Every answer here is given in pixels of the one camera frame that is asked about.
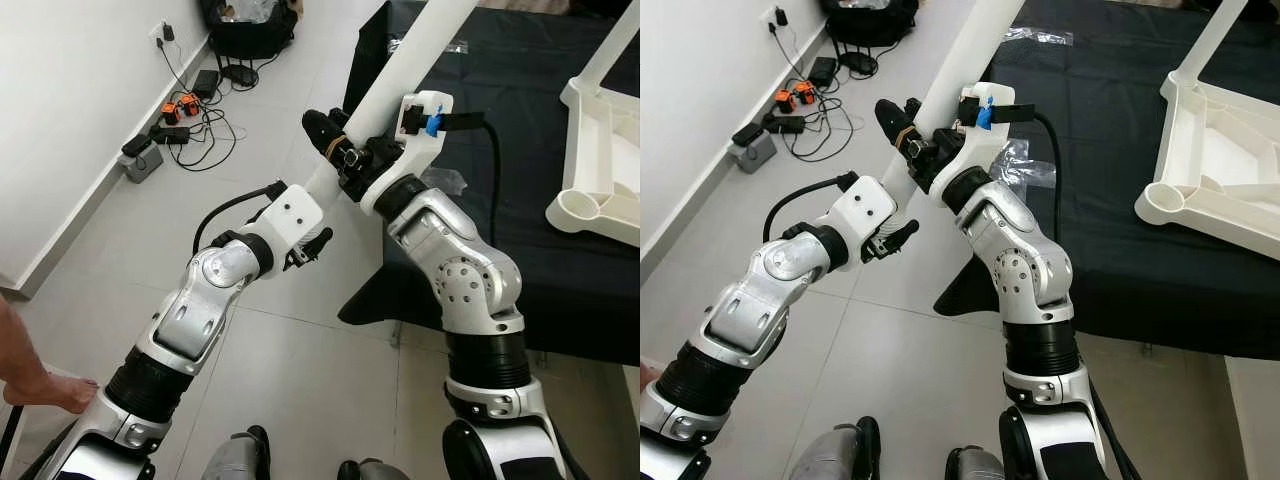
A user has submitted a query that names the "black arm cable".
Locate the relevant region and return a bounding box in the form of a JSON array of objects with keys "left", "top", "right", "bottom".
[
  {"left": 1028, "top": 108, "right": 1064, "bottom": 248},
  {"left": 478, "top": 113, "right": 504, "bottom": 248},
  {"left": 762, "top": 170, "right": 862, "bottom": 247},
  {"left": 192, "top": 180, "right": 290, "bottom": 257}
]

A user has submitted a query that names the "black floor cable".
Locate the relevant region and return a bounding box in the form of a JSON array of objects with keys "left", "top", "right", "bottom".
[
  {"left": 770, "top": 25, "right": 857, "bottom": 162},
  {"left": 150, "top": 40, "right": 242, "bottom": 172}
]

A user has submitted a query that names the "flat clear plastic bag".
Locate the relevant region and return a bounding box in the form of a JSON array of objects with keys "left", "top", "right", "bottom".
[
  {"left": 390, "top": 38, "right": 470, "bottom": 54},
  {"left": 1005, "top": 25, "right": 1077, "bottom": 47}
]

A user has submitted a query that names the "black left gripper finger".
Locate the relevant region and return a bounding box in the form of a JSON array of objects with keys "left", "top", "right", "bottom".
[
  {"left": 299, "top": 227, "right": 335, "bottom": 264},
  {"left": 874, "top": 219, "right": 920, "bottom": 257}
]

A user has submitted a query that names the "black table cloth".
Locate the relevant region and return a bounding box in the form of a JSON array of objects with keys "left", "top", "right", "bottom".
[
  {"left": 338, "top": 0, "right": 641, "bottom": 367},
  {"left": 933, "top": 0, "right": 1280, "bottom": 362}
]

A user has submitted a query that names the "grey robot foot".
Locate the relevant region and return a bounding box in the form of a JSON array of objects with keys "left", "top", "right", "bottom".
[
  {"left": 790, "top": 417, "right": 884, "bottom": 480},
  {"left": 945, "top": 445, "right": 1007, "bottom": 480},
  {"left": 200, "top": 425, "right": 272, "bottom": 480},
  {"left": 335, "top": 457, "right": 407, "bottom": 480}
]

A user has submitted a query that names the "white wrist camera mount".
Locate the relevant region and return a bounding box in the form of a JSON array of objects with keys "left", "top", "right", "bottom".
[
  {"left": 815, "top": 175, "right": 899, "bottom": 267},
  {"left": 928, "top": 82, "right": 1042, "bottom": 208},
  {"left": 358, "top": 90, "right": 492, "bottom": 218},
  {"left": 245, "top": 185, "right": 325, "bottom": 277}
]

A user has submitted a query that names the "grey robot left foot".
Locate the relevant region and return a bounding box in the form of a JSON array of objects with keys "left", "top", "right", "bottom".
[
  {"left": 200, "top": 425, "right": 272, "bottom": 480},
  {"left": 790, "top": 417, "right": 884, "bottom": 480}
]

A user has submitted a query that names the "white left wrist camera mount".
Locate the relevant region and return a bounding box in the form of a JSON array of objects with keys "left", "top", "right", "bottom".
[
  {"left": 815, "top": 175, "right": 899, "bottom": 267},
  {"left": 245, "top": 185, "right": 325, "bottom": 277}
]

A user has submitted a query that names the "black bag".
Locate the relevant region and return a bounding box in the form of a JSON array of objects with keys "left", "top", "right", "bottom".
[
  {"left": 200, "top": 0, "right": 302, "bottom": 60},
  {"left": 820, "top": 0, "right": 920, "bottom": 50}
]

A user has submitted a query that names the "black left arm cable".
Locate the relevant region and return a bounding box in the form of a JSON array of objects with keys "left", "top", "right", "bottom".
[
  {"left": 762, "top": 170, "right": 862, "bottom": 247},
  {"left": 192, "top": 180, "right": 290, "bottom": 257}
]

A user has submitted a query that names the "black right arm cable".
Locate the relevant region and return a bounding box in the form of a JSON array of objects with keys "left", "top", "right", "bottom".
[
  {"left": 1028, "top": 108, "right": 1064, "bottom": 248},
  {"left": 478, "top": 113, "right": 504, "bottom": 248}
]

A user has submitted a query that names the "crumpled clear plastic bag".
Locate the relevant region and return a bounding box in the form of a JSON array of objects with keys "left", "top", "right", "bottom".
[{"left": 225, "top": 0, "right": 282, "bottom": 24}]

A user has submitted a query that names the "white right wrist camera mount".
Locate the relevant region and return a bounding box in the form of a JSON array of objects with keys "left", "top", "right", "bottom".
[
  {"left": 358, "top": 90, "right": 492, "bottom": 218},
  {"left": 928, "top": 82, "right": 1042, "bottom": 208}
]

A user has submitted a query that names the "orange black battery charger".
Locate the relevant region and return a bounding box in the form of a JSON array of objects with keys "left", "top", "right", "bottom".
[
  {"left": 160, "top": 95, "right": 202, "bottom": 127},
  {"left": 773, "top": 85, "right": 817, "bottom": 114}
]

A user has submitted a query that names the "grey robot right foot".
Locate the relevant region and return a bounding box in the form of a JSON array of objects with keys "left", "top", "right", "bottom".
[
  {"left": 335, "top": 457, "right": 407, "bottom": 480},
  {"left": 945, "top": 445, "right": 1007, "bottom": 480}
]

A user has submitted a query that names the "clear tape cross patch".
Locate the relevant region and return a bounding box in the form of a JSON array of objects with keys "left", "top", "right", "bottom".
[
  {"left": 995, "top": 138, "right": 1059, "bottom": 192},
  {"left": 425, "top": 168, "right": 470, "bottom": 197}
]

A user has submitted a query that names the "white plastic table leg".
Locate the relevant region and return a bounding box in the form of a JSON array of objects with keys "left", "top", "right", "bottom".
[
  {"left": 1178, "top": 0, "right": 1253, "bottom": 87},
  {"left": 573, "top": 0, "right": 641, "bottom": 102},
  {"left": 300, "top": 0, "right": 482, "bottom": 203},
  {"left": 880, "top": 0, "right": 1027, "bottom": 217}
]

